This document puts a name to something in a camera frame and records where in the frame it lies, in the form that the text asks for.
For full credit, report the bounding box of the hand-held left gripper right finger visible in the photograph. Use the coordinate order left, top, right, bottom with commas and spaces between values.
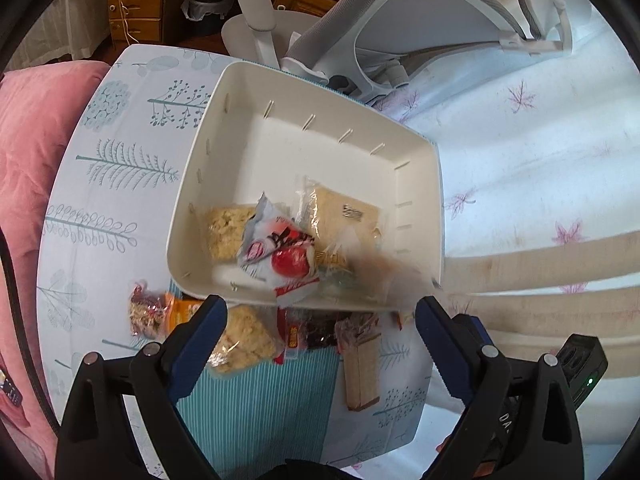
415, 296, 586, 480

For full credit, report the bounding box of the clear rice cracker packet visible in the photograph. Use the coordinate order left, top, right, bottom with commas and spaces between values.
202, 203, 258, 262
207, 305, 281, 376

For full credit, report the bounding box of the black cable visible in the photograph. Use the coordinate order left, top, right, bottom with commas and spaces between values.
0, 230, 61, 431

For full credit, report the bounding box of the clear black-label cracker packet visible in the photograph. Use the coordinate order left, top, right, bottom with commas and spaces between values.
295, 175, 388, 268

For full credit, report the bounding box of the brown clear snack packet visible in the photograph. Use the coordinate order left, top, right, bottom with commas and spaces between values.
320, 232, 431, 306

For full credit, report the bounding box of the lined trash bin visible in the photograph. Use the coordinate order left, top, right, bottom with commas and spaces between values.
181, 0, 236, 36

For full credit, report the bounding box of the white cable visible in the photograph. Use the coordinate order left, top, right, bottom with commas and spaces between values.
112, 0, 143, 46

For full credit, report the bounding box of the orange snack packet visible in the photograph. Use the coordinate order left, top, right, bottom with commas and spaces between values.
165, 294, 206, 333

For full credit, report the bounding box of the tree print tablecloth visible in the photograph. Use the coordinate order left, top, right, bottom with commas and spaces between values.
36, 44, 441, 471

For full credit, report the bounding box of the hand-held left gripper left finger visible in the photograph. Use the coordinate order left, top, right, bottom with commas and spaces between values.
54, 295, 231, 480

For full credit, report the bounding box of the beige striped blanket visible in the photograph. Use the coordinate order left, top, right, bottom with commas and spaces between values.
440, 240, 640, 381

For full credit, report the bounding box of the red peanut packet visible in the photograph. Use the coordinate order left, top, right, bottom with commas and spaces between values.
129, 280, 168, 338

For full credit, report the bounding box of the red and white snack packet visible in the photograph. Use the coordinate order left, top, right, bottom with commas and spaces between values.
235, 191, 321, 306

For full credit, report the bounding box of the leaf print bed sheet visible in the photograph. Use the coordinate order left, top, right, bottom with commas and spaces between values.
370, 10, 640, 461

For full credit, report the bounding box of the wooden desk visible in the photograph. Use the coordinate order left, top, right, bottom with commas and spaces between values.
105, 0, 386, 46

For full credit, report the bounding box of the white lace cloth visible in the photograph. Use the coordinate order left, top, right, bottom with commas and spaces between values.
5, 0, 113, 68

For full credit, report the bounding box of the grey office chair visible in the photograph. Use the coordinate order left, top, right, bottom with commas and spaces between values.
220, 0, 596, 106

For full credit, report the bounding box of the white plastic storage bin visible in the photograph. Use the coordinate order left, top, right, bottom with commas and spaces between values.
165, 61, 445, 309

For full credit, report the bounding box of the clear wafer packet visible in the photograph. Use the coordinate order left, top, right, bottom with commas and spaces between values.
334, 312, 383, 413

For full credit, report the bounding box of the dark red snack packet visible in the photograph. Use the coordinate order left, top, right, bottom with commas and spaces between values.
302, 310, 346, 351

